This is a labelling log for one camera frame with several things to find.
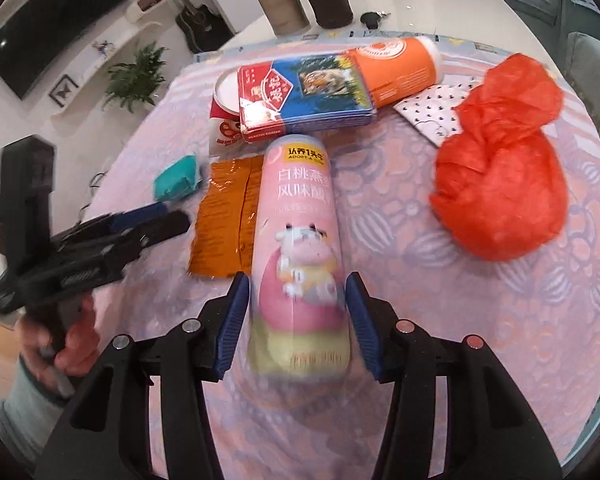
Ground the orange foil wrapper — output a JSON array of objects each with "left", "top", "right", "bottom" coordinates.
[{"left": 188, "top": 155, "right": 263, "bottom": 278}]

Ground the teal wrapper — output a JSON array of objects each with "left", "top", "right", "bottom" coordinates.
[{"left": 154, "top": 155, "right": 202, "bottom": 203}]

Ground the orange white paper cup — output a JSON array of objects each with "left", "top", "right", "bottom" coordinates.
[{"left": 348, "top": 36, "right": 443, "bottom": 108}]

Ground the black acoustic guitar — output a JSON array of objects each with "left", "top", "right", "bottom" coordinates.
[{"left": 175, "top": 0, "right": 233, "bottom": 54}]

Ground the black car key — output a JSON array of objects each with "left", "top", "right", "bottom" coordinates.
[{"left": 360, "top": 11, "right": 390, "bottom": 30}]

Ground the dark brown cup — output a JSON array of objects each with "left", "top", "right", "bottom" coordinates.
[{"left": 309, "top": 0, "right": 353, "bottom": 29}]

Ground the blue red snack bag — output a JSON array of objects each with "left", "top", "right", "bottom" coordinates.
[{"left": 237, "top": 52, "right": 377, "bottom": 143}]

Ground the red white paper cup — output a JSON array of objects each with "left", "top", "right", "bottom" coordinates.
[{"left": 208, "top": 68, "right": 244, "bottom": 157}]

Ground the white coffee table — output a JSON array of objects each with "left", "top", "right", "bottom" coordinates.
[{"left": 223, "top": 0, "right": 559, "bottom": 73}]

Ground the grey sleeve forearm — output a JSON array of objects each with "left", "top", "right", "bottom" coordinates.
[{"left": 0, "top": 358, "right": 68, "bottom": 471}]

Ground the red plastic bag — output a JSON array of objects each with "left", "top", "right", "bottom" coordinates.
[{"left": 430, "top": 53, "right": 568, "bottom": 261}]

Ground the white black-heart paper bag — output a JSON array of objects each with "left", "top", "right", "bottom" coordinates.
[{"left": 393, "top": 76, "right": 481, "bottom": 148}]

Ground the pink floral table cloth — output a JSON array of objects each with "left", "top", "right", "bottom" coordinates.
[{"left": 85, "top": 36, "right": 600, "bottom": 479}]

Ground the green potted plant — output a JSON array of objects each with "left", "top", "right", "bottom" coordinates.
[{"left": 102, "top": 41, "right": 166, "bottom": 114}]

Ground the person's left hand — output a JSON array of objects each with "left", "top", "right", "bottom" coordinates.
[{"left": 15, "top": 294, "right": 100, "bottom": 392}]

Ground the black television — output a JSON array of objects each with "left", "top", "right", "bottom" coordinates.
[{"left": 0, "top": 0, "right": 126, "bottom": 99}]

